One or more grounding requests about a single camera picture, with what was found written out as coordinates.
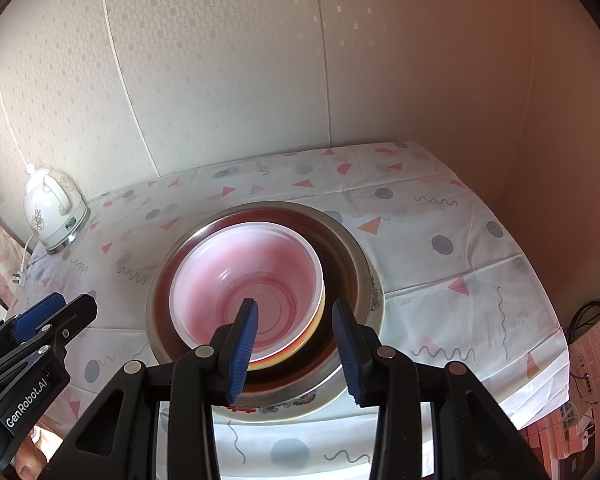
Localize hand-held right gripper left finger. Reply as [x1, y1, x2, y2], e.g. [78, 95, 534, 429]
[55, 298, 259, 480]

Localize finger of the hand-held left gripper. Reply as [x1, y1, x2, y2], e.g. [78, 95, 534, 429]
[25, 293, 99, 361]
[0, 292, 66, 356]

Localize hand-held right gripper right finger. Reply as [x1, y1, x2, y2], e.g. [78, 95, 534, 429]
[331, 300, 551, 480]

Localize yellow bowl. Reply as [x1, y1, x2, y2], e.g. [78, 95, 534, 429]
[247, 290, 328, 372]

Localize large white floral plate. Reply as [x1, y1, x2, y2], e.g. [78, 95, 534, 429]
[220, 275, 388, 418]

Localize red bowl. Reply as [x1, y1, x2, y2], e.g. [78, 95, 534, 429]
[170, 223, 327, 366]

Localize stainless steel bowl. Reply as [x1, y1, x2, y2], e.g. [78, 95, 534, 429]
[146, 201, 386, 408]

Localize person's left hand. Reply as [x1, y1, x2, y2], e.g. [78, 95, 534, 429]
[5, 425, 56, 480]

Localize white floral electric kettle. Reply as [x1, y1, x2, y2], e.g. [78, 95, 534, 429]
[22, 166, 91, 254]

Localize patterned white tablecloth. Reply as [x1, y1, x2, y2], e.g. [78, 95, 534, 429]
[5, 141, 571, 480]

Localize white power strip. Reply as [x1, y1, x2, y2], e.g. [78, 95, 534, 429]
[555, 400, 600, 461]

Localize white kettle cord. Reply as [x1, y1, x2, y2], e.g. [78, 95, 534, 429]
[12, 232, 38, 281]

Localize white wall cable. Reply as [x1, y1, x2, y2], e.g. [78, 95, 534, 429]
[0, 45, 36, 171]

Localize black cables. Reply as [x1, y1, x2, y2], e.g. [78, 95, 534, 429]
[565, 300, 600, 346]

